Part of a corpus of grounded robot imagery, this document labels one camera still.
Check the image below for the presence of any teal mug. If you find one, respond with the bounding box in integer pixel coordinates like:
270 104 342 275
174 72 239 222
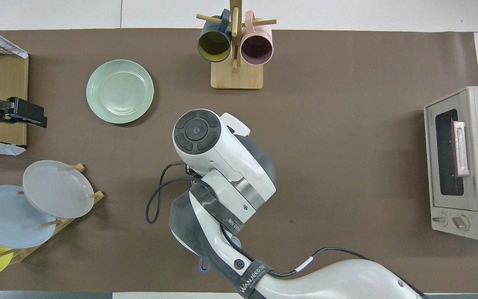
198 9 232 63

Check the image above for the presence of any wooden plate rack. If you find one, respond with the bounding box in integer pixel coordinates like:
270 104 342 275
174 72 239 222
0 163 105 264

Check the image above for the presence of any light green plate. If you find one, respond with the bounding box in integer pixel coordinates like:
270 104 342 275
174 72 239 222
86 59 155 124

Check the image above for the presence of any wooden wire crate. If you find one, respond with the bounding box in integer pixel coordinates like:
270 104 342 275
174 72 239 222
0 54 29 147

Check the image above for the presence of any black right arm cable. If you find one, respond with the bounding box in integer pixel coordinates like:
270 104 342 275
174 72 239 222
146 162 372 279

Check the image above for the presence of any wooden mug rack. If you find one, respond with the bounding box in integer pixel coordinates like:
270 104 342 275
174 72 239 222
196 0 277 90

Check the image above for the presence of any grey plate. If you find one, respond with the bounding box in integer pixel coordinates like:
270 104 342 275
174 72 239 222
22 160 95 219

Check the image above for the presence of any pink mug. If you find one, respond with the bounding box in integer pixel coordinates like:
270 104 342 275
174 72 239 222
240 10 273 66

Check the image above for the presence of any brown table mat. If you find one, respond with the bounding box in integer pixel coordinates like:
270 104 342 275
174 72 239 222
0 28 478 293

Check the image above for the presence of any light blue plate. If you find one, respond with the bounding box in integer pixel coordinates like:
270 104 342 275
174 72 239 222
0 185 57 249

